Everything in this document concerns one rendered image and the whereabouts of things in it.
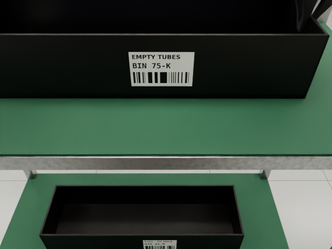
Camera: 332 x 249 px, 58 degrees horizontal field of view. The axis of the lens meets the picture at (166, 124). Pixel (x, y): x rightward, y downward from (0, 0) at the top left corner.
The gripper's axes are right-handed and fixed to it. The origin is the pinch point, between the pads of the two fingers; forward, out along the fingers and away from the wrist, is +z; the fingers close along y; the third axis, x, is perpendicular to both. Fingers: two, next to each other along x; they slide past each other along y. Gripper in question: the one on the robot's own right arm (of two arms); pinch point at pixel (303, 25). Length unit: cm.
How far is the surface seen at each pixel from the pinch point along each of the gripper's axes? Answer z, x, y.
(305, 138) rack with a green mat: 8.6, 17.6, 2.9
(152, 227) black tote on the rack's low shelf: 67, 0, 27
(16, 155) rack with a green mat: 8.4, 20.5, 43.0
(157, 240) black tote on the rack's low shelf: 60, 8, 26
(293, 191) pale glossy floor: 105, -38, -40
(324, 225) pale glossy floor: 105, -20, -48
